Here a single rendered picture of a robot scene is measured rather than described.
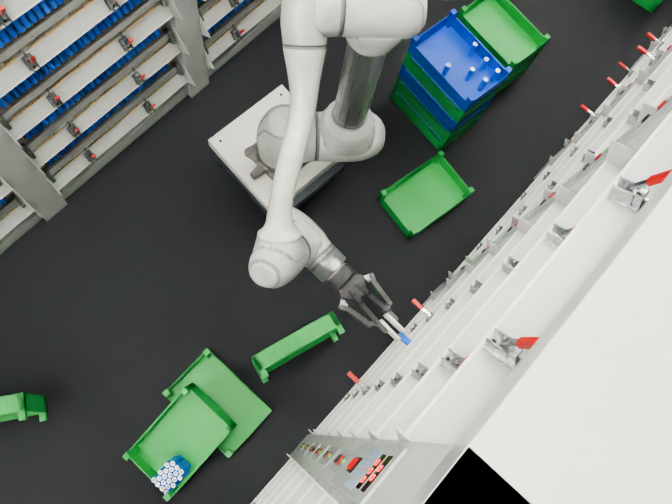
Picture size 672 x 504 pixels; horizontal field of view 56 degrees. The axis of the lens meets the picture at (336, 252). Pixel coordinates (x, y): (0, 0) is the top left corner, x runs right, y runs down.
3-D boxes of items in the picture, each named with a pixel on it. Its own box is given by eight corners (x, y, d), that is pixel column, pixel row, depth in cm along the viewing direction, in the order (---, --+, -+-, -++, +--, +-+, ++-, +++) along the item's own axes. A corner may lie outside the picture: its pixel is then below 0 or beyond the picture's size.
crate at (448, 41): (406, 51, 220) (412, 37, 212) (448, 22, 225) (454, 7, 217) (464, 112, 215) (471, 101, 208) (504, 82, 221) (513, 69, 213)
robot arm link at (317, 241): (314, 260, 168) (295, 280, 156) (272, 220, 167) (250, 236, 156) (339, 235, 162) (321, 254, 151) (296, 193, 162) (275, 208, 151)
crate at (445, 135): (393, 86, 242) (397, 75, 235) (431, 60, 248) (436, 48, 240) (444, 143, 238) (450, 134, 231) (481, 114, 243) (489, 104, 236)
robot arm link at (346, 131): (311, 125, 208) (376, 126, 211) (313, 170, 203) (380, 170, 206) (337, -48, 135) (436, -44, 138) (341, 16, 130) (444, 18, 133)
